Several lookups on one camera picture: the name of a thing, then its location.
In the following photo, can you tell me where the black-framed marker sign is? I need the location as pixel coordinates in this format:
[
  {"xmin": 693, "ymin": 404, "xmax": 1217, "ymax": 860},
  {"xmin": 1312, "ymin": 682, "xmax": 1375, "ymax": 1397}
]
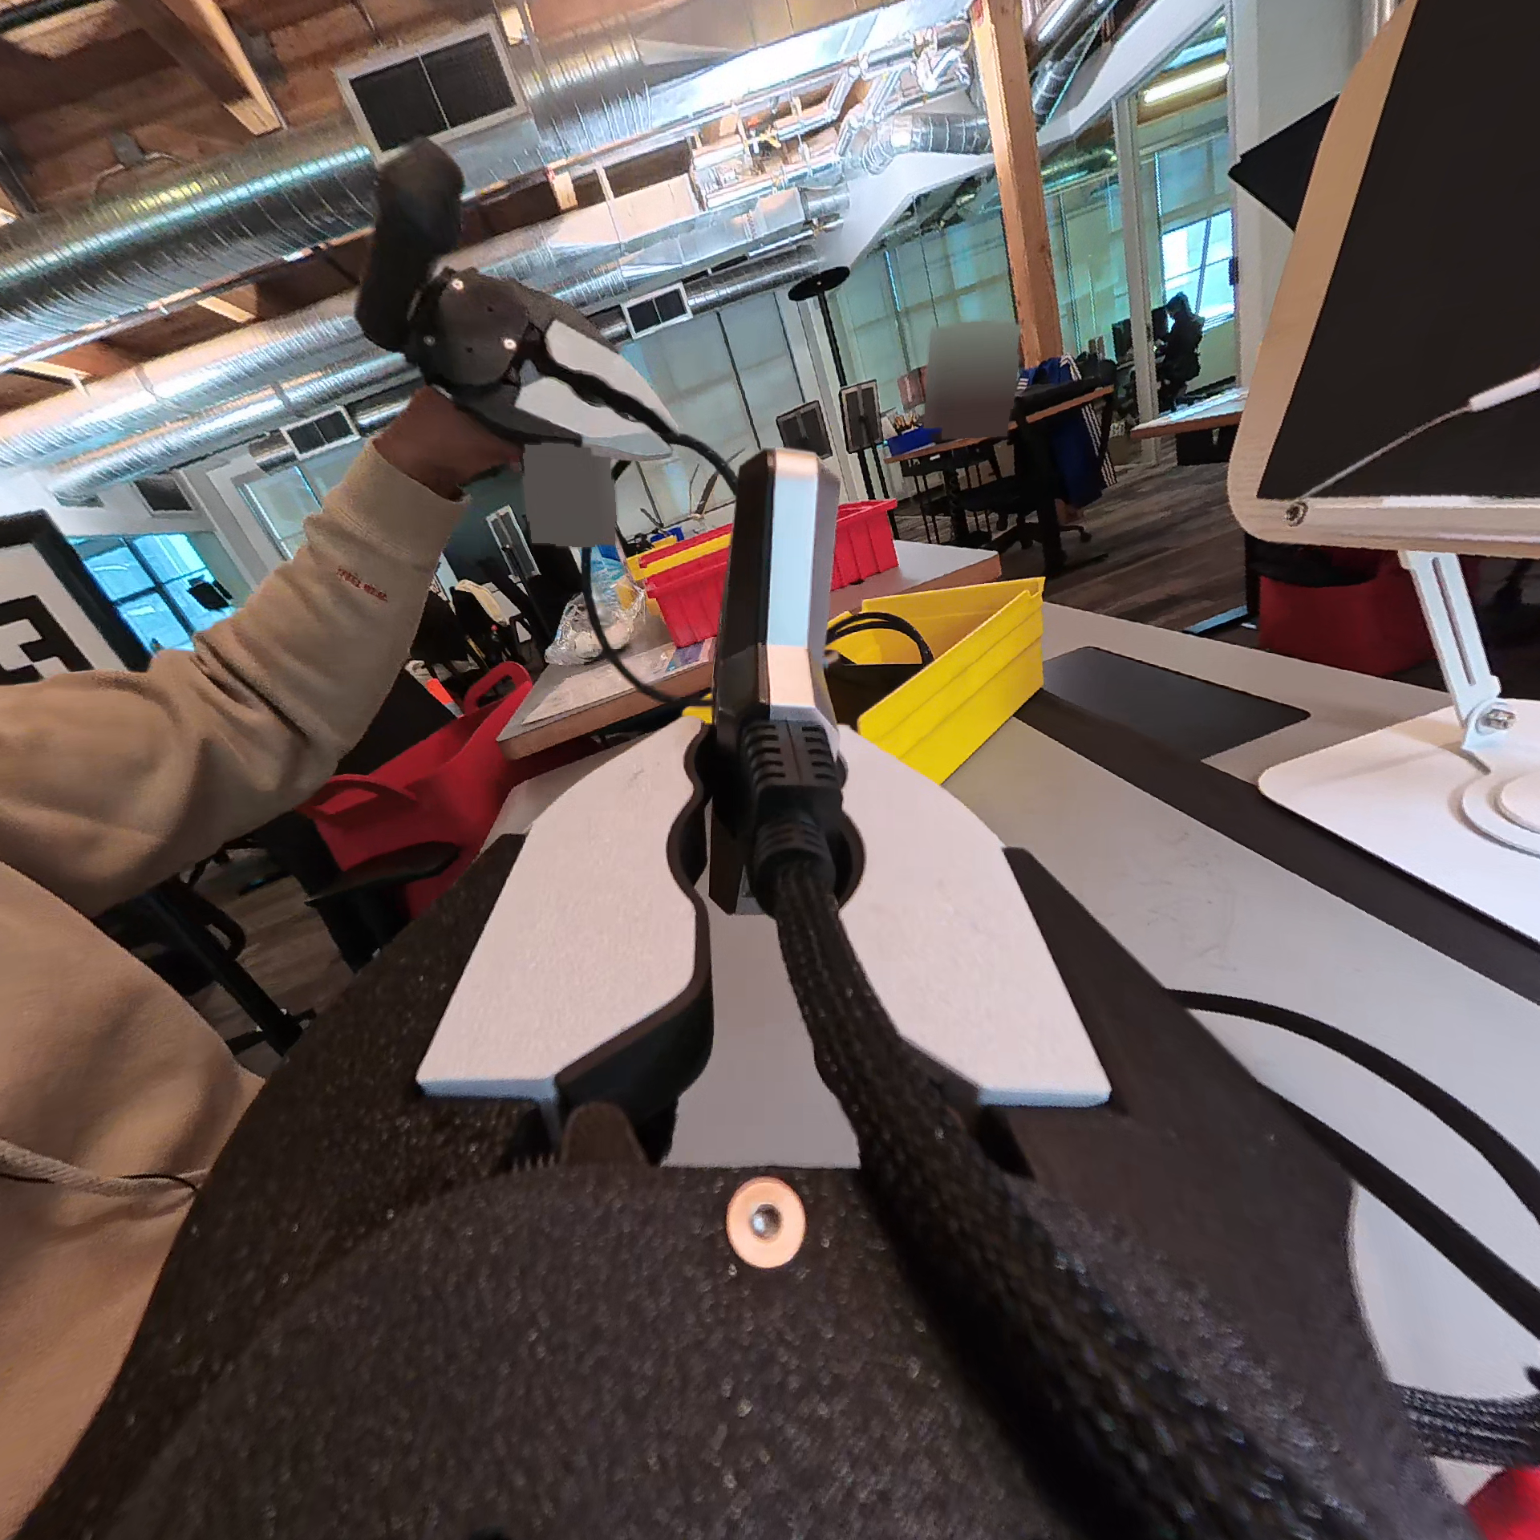
[{"xmin": 0, "ymin": 511, "xmax": 151, "ymax": 688}]

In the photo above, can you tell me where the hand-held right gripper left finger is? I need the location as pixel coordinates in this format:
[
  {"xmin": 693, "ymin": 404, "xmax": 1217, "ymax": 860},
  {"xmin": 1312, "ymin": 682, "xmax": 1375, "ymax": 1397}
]
[{"xmin": 414, "ymin": 719, "xmax": 715, "ymax": 1133}]

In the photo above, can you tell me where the clear plastic bag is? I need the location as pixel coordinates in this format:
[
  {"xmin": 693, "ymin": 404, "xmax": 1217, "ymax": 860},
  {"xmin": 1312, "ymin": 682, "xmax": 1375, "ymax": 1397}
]
[{"xmin": 546, "ymin": 590, "xmax": 650, "ymax": 666}]

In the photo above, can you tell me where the black braided hub cable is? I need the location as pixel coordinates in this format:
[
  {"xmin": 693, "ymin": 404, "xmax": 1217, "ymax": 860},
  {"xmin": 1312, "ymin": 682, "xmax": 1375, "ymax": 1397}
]
[{"xmin": 736, "ymin": 715, "xmax": 1540, "ymax": 1540}]

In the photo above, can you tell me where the red storage box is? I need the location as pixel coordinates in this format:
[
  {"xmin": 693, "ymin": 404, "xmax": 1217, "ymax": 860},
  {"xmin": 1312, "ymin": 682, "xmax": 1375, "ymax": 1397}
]
[{"xmin": 1257, "ymin": 577, "xmax": 1438, "ymax": 677}]

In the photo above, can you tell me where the silver ventilation duct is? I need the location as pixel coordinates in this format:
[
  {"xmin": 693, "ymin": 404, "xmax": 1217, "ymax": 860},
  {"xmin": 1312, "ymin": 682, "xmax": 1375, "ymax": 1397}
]
[{"xmin": 0, "ymin": 0, "xmax": 1083, "ymax": 471}]

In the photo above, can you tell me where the wooden column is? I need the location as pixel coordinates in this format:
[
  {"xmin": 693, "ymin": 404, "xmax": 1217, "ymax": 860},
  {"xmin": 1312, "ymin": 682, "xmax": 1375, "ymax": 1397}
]
[{"xmin": 971, "ymin": 0, "xmax": 1063, "ymax": 362}]

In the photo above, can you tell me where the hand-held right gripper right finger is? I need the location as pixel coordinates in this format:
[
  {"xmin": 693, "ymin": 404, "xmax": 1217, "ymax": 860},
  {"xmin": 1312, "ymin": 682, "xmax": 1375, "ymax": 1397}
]
[{"xmin": 830, "ymin": 725, "xmax": 1114, "ymax": 1109}]

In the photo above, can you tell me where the person's left forearm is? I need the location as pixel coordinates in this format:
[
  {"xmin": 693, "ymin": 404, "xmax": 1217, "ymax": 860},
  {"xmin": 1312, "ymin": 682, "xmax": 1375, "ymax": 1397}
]
[{"xmin": 0, "ymin": 439, "xmax": 471, "ymax": 917}]

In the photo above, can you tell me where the person's beige hoodie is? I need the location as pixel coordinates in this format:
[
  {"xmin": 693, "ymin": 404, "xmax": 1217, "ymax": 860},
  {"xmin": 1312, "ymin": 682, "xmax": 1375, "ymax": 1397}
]
[{"xmin": 0, "ymin": 866, "xmax": 265, "ymax": 1494}]

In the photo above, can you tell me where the red ribbed bin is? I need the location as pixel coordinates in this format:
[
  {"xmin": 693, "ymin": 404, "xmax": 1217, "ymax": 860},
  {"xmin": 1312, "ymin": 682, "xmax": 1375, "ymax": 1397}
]
[{"xmin": 636, "ymin": 499, "xmax": 897, "ymax": 651}]

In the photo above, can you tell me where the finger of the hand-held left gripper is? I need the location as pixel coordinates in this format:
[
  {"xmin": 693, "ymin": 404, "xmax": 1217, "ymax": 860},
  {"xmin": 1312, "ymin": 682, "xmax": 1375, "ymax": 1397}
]
[
  {"xmin": 543, "ymin": 316, "xmax": 666, "ymax": 421},
  {"xmin": 517, "ymin": 373, "xmax": 676, "ymax": 464}
]

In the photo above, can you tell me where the red plastic bin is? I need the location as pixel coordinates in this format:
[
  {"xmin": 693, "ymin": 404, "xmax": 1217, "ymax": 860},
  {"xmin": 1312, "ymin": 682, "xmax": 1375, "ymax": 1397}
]
[{"xmin": 1464, "ymin": 1462, "xmax": 1540, "ymax": 1540}]

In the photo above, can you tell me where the person's left hand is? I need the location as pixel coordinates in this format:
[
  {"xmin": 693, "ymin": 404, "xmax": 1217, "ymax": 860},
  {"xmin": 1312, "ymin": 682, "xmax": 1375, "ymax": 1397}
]
[{"xmin": 372, "ymin": 387, "xmax": 530, "ymax": 499}]

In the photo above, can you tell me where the red plastic basket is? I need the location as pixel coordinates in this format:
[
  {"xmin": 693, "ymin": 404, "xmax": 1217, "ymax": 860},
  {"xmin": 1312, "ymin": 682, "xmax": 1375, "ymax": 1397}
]
[{"xmin": 297, "ymin": 662, "xmax": 535, "ymax": 917}]

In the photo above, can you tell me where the wood-framed black board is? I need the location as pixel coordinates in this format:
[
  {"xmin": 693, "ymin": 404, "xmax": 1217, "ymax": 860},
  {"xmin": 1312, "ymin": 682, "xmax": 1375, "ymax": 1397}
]
[
  {"xmin": 1226, "ymin": 0, "xmax": 1540, "ymax": 560},
  {"xmin": 1229, "ymin": 97, "xmax": 1338, "ymax": 236}
]

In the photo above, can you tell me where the blue striped jacket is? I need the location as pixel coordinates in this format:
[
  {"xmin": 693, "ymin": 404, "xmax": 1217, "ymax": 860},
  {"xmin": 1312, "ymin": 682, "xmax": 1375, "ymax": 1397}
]
[{"xmin": 1028, "ymin": 355, "xmax": 1114, "ymax": 507}]

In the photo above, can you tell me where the black floor lamp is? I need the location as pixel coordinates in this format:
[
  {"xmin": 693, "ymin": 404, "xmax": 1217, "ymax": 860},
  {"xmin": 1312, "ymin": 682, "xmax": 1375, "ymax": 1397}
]
[{"xmin": 787, "ymin": 270, "xmax": 853, "ymax": 459}]

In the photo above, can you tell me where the yellow plastic bin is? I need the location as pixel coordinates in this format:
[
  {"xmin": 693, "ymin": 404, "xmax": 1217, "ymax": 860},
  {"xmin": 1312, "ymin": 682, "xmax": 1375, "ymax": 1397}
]
[{"xmin": 686, "ymin": 577, "xmax": 1045, "ymax": 786}]

